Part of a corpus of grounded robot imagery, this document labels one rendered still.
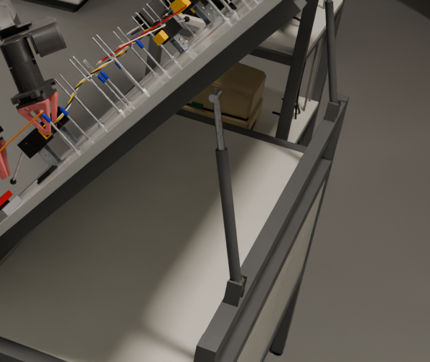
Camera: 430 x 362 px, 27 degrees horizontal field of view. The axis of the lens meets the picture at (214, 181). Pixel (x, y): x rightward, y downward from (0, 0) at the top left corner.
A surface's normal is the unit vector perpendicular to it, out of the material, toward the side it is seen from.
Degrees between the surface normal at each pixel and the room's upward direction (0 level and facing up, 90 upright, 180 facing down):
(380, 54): 0
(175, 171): 0
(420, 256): 0
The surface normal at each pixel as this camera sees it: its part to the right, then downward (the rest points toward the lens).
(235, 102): -0.27, 0.49
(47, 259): 0.14, -0.83
